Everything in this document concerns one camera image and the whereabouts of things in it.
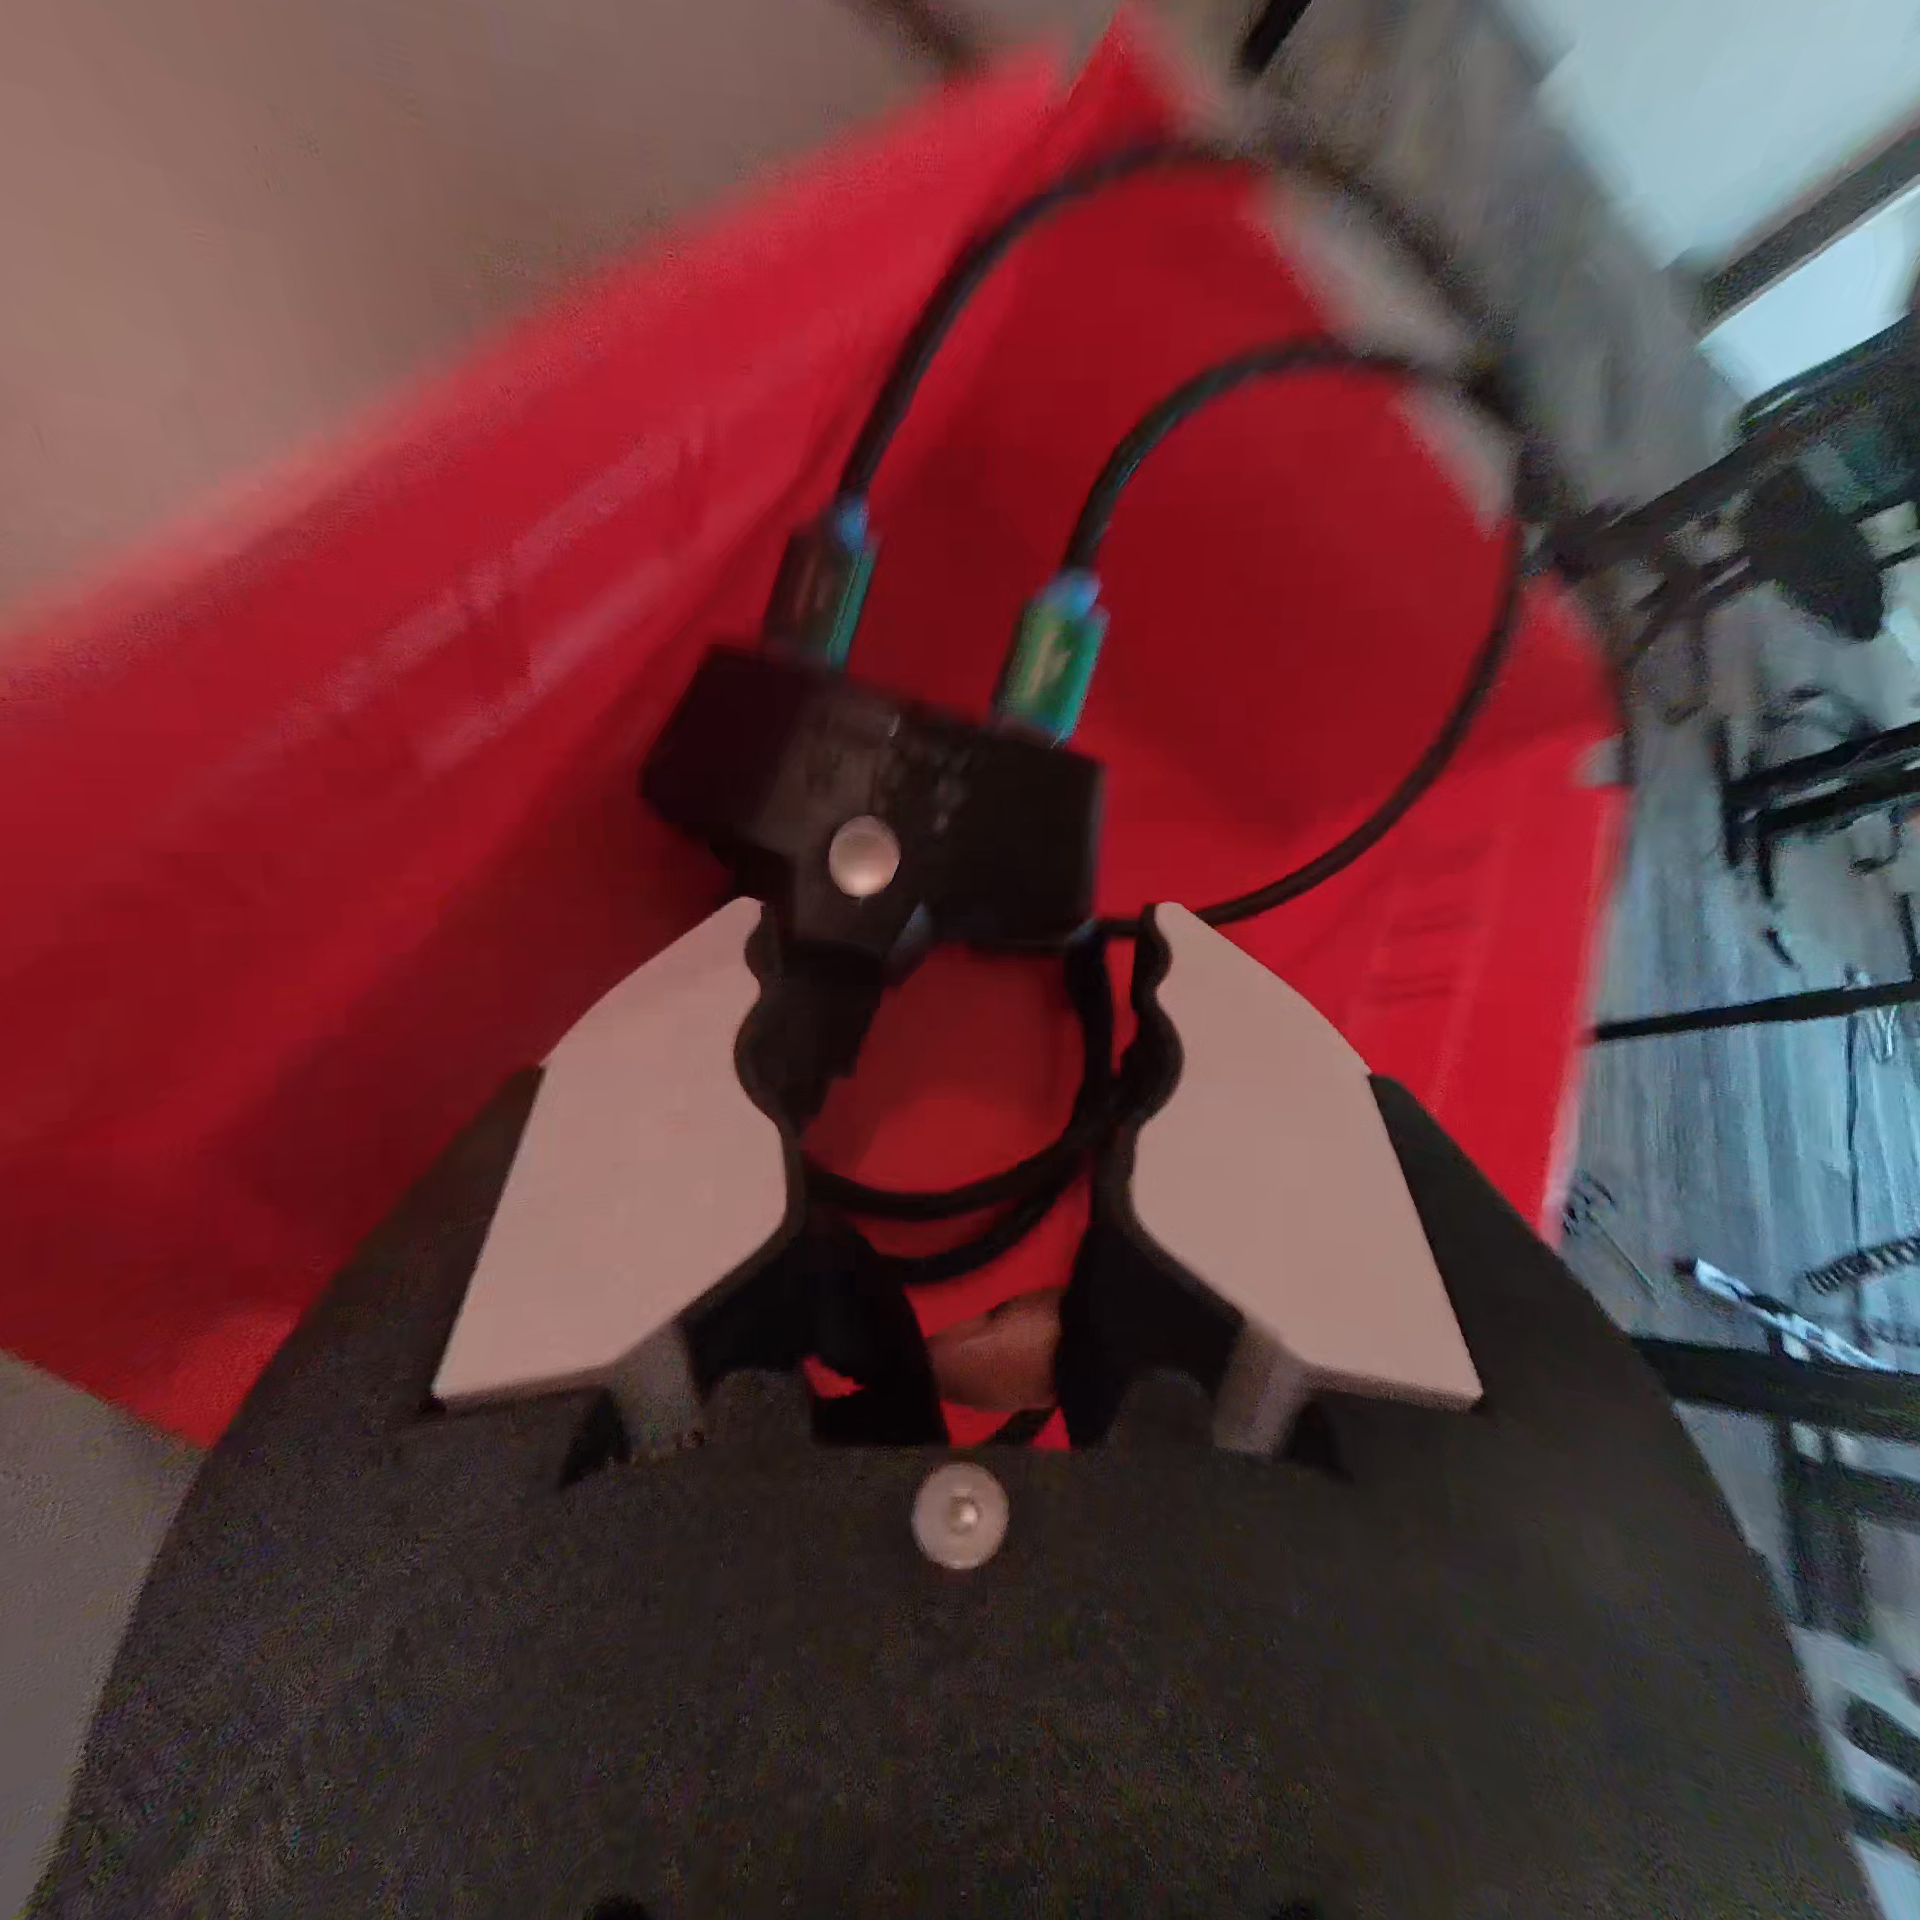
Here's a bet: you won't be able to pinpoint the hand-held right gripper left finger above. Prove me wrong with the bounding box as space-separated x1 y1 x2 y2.
433 895 805 1409

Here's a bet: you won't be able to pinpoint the black HDMI switch with cable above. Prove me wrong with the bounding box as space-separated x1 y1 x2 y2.
647 646 1174 1442

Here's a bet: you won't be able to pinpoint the red plastic bin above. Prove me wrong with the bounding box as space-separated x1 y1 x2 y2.
0 0 1631 1448

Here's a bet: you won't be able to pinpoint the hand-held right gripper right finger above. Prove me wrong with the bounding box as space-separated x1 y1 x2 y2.
1118 902 1485 1454

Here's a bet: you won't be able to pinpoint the black HDMI cable green plugs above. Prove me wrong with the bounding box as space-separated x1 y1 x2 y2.
989 342 1528 948
763 140 1502 668

